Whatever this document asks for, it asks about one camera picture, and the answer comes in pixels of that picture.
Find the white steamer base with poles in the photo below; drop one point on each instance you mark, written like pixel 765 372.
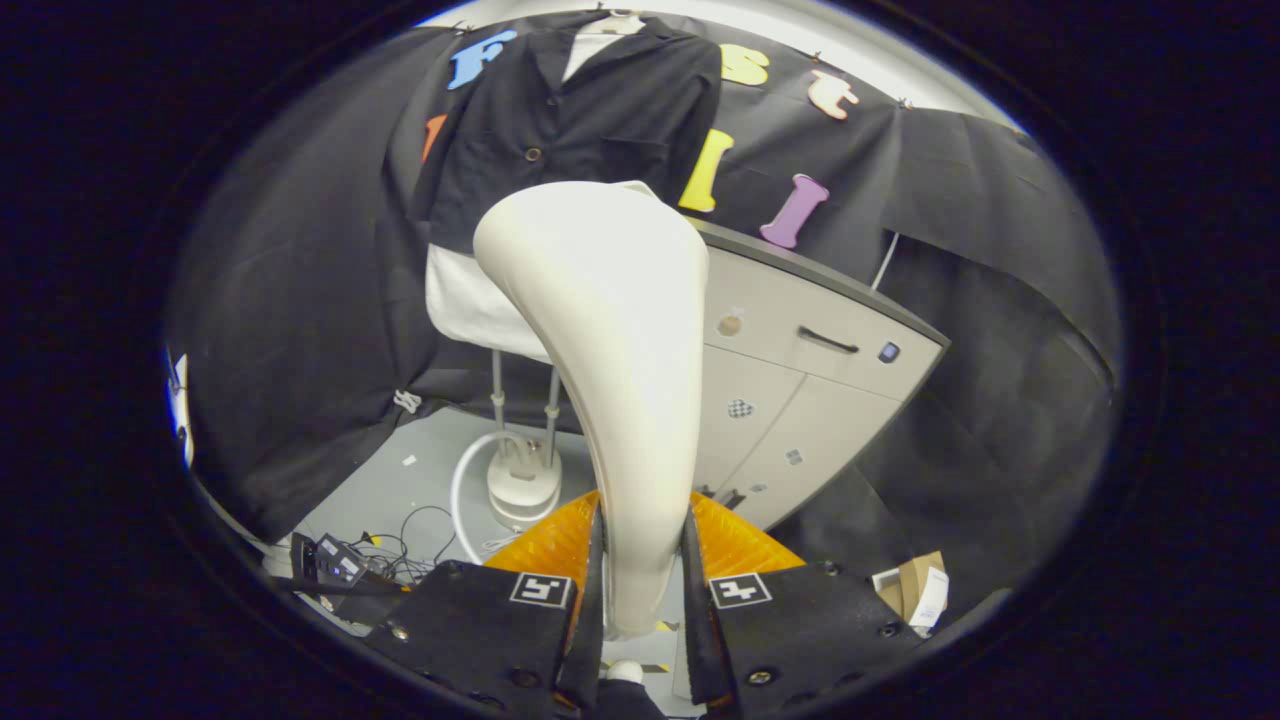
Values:
pixel 523 485

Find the black backdrop cloth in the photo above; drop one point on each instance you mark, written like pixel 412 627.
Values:
pixel 300 250

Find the white shirt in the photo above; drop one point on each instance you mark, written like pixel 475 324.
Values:
pixel 470 300

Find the blue and white object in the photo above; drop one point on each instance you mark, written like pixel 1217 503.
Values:
pixel 180 400

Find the white plastic clothes hanger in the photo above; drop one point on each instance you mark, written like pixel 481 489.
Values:
pixel 622 22

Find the grey cabinet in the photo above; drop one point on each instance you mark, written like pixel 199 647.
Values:
pixel 800 440

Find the cardboard box with white label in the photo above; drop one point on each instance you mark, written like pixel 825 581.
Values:
pixel 915 585

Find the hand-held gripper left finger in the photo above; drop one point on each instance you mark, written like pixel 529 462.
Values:
pixel 590 640

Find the small grey display device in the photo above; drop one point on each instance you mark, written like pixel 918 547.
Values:
pixel 889 352

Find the white garment steamer head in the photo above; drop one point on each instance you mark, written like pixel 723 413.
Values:
pixel 620 350

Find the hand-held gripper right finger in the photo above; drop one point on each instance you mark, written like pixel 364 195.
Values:
pixel 698 640

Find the black suit jacket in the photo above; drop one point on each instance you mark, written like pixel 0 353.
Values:
pixel 600 110

